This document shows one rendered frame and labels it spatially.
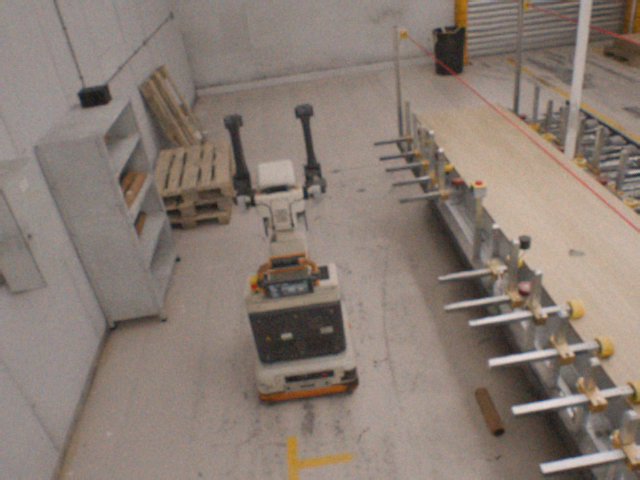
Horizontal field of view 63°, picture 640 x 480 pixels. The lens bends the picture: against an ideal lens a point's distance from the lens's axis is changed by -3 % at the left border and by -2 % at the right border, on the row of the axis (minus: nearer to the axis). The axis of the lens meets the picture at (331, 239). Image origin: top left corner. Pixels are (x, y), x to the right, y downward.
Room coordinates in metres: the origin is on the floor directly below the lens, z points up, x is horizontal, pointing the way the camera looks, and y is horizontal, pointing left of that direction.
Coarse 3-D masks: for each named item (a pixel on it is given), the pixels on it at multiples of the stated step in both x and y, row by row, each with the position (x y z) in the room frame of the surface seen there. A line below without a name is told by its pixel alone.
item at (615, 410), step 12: (468, 192) 3.35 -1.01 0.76; (468, 204) 3.35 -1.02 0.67; (444, 228) 4.10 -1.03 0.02; (504, 240) 2.68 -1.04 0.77; (456, 252) 3.69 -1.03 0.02; (504, 252) 2.67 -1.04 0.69; (528, 276) 2.33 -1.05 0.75; (540, 300) 2.16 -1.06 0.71; (552, 324) 2.01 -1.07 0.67; (504, 336) 2.63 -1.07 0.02; (576, 360) 1.75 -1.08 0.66; (600, 372) 1.57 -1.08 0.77; (600, 384) 1.55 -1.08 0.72; (612, 408) 1.44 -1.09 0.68; (624, 408) 1.37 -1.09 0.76; (552, 420) 1.91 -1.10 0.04; (612, 420) 1.42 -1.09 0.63; (636, 432) 1.27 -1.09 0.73; (564, 444) 1.75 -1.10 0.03; (636, 444) 1.25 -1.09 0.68
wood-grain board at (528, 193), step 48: (480, 144) 3.85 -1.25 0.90; (528, 144) 3.73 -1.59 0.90; (528, 192) 2.99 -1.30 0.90; (576, 192) 2.91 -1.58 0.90; (576, 240) 2.39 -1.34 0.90; (624, 240) 2.33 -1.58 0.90; (576, 288) 1.99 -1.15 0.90; (624, 288) 1.94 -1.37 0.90; (576, 336) 1.70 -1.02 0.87; (624, 336) 1.63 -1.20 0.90; (624, 384) 1.38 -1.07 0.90
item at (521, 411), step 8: (608, 392) 1.30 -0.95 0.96; (616, 392) 1.30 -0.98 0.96; (624, 392) 1.29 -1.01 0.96; (632, 392) 1.29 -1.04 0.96; (552, 400) 1.31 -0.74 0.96; (560, 400) 1.30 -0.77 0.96; (568, 400) 1.30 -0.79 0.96; (576, 400) 1.29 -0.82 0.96; (584, 400) 1.28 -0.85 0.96; (608, 400) 1.29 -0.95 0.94; (512, 408) 1.30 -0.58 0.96; (520, 408) 1.29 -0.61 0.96; (528, 408) 1.29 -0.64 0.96; (536, 408) 1.28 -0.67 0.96; (544, 408) 1.28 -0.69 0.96; (552, 408) 1.28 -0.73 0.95; (560, 408) 1.28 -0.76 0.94; (568, 408) 1.28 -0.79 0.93; (520, 416) 1.27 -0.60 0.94
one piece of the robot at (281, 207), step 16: (256, 192) 2.84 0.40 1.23; (288, 192) 2.77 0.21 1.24; (304, 192) 2.83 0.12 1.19; (272, 208) 2.74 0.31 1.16; (288, 208) 2.74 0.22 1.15; (272, 224) 2.72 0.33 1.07; (288, 224) 2.73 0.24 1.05; (272, 240) 2.82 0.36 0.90; (288, 240) 2.79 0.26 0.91; (304, 240) 2.80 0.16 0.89
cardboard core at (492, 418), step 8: (480, 392) 2.15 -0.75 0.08; (480, 400) 2.10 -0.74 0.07; (488, 400) 2.08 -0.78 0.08; (488, 408) 2.02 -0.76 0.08; (488, 416) 1.97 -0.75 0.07; (496, 416) 1.96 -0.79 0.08; (488, 424) 1.94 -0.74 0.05; (496, 424) 1.91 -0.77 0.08; (496, 432) 1.91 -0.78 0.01; (504, 432) 1.88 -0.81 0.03
